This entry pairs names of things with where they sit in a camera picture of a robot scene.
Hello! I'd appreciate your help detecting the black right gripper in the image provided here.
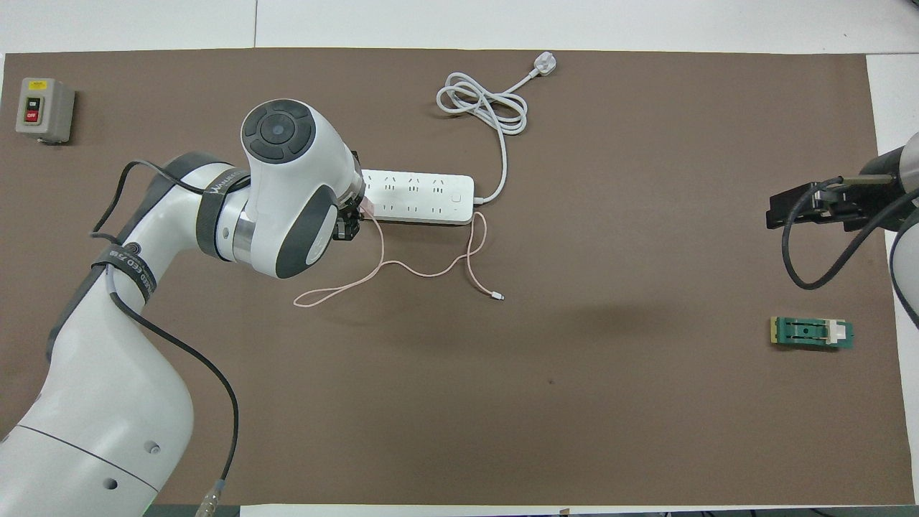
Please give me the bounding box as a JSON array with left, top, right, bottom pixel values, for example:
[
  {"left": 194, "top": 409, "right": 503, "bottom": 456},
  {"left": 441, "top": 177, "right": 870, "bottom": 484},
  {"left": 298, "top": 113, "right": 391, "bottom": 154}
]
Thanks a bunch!
[{"left": 766, "top": 151, "right": 904, "bottom": 232}]

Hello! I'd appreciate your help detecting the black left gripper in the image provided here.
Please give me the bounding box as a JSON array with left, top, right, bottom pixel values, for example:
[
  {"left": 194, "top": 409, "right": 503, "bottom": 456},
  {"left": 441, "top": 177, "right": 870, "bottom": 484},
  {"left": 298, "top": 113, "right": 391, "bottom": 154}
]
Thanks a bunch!
[{"left": 334, "top": 202, "right": 362, "bottom": 243}]

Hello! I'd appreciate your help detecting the pink charging cable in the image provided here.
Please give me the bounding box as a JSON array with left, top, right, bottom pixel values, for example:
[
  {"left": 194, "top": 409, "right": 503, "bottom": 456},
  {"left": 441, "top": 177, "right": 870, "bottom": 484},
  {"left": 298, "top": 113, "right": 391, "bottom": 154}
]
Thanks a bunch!
[{"left": 293, "top": 210, "right": 505, "bottom": 308}]

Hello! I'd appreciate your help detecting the white power strip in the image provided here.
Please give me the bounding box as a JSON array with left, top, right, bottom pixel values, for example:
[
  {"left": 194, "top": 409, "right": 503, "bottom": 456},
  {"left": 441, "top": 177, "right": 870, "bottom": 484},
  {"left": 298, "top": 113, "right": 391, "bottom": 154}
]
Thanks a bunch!
[{"left": 361, "top": 169, "right": 475, "bottom": 226}]

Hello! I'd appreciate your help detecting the green circuit board module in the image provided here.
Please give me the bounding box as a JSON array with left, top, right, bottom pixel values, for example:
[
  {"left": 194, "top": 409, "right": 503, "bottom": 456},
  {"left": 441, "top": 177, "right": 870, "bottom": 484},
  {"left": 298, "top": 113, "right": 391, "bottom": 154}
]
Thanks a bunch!
[{"left": 770, "top": 316, "right": 855, "bottom": 351}]

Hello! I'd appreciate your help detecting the brown table mat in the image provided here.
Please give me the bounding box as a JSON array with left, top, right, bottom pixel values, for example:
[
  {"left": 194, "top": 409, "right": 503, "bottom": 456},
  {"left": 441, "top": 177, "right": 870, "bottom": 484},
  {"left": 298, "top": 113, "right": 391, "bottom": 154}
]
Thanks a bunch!
[{"left": 0, "top": 49, "right": 914, "bottom": 506}]

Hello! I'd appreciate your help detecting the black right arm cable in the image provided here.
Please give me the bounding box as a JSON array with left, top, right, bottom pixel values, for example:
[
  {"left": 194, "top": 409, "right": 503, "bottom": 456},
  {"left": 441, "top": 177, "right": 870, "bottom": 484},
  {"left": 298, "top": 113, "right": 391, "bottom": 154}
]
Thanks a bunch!
[{"left": 781, "top": 174, "right": 919, "bottom": 290}]

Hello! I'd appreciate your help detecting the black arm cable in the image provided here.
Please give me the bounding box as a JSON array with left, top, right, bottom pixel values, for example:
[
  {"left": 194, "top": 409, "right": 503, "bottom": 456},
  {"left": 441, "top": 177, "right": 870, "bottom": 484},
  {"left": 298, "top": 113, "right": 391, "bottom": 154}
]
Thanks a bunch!
[
  {"left": 90, "top": 159, "right": 240, "bottom": 517},
  {"left": 781, "top": 174, "right": 919, "bottom": 290}
]

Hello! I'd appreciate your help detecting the white power strip cord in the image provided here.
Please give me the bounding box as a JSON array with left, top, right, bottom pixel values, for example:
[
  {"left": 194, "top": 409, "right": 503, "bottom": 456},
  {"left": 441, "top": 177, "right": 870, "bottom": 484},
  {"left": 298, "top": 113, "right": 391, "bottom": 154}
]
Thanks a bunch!
[{"left": 437, "top": 68, "right": 528, "bottom": 205}]

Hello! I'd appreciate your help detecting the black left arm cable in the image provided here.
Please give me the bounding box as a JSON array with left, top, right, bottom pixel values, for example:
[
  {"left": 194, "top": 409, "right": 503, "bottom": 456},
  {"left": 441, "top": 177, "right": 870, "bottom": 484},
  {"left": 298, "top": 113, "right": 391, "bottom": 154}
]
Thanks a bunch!
[{"left": 90, "top": 159, "right": 240, "bottom": 517}]

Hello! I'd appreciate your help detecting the grey on-off switch box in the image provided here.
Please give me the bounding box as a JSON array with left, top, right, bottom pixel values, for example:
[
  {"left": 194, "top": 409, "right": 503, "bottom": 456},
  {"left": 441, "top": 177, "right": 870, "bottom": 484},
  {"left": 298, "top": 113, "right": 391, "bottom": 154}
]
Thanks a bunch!
[{"left": 16, "top": 77, "right": 76, "bottom": 144}]

